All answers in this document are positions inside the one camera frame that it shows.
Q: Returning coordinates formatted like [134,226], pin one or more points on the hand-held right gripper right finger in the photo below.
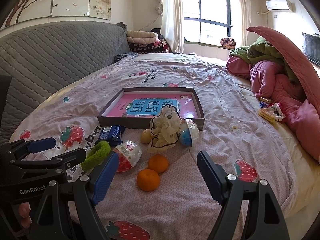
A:
[210,175]

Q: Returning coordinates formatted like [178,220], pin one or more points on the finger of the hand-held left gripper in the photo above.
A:
[42,145]
[70,156]

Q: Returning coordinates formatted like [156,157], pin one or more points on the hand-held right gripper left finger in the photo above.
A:
[105,177]

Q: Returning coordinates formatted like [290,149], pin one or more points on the green hair scrunchie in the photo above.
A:
[97,152]

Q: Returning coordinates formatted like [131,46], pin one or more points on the red toy egg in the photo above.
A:
[130,152]

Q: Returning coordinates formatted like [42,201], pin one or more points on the orange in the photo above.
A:
[158,163]
[148,180]

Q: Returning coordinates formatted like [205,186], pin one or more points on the blue snack packet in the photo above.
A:
[110,133]

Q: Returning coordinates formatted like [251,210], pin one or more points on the blue toy egg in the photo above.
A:
[187,136]

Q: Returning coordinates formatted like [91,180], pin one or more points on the shallow grey cardboard box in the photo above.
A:
[112,123]

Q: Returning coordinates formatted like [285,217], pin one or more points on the cream hair scrunchie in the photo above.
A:
[165,127]

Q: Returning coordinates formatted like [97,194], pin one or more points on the person's left hand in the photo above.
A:
[25,210]

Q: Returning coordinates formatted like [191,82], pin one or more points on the small yellow fruit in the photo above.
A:
[146,136]

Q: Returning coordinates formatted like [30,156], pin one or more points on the pink and blue picture book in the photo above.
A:
[120,105]

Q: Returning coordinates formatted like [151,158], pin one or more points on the cream mattress sheet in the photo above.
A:
[295,160]

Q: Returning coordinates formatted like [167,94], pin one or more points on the small blue wrapper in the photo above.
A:
[263,104]

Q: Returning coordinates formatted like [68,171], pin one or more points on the grey quilted headboard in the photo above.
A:
[50,55]

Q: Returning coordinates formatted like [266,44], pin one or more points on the round biscuit packet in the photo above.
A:
[263,98]

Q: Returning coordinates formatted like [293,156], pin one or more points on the dark patterned cloth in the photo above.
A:
[125,56]

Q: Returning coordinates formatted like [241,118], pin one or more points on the dark checkered folded blanket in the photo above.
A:
[145,48]

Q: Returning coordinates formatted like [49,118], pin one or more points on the green fleece garment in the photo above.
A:
[265,50]

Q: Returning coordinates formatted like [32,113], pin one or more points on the pink folded blanket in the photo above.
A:
[142,40]

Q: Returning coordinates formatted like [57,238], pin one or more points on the cream folded blanket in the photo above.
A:
[140,33]

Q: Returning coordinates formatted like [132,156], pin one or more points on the black cloth pile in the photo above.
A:
[162,38]

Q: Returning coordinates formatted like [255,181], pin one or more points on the salmon quilted blanket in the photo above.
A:
[287,47]

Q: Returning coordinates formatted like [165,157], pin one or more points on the cream curtain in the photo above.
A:
[172,17]
[243,15]

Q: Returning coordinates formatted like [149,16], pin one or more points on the black television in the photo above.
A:
[311,47]

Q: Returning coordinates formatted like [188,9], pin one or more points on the black framed window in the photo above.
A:
[228,12]

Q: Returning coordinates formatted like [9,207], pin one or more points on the air conditioner pipe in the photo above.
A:
[262,12]

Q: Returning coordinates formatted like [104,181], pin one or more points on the white air conditioner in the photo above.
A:
[278,5]

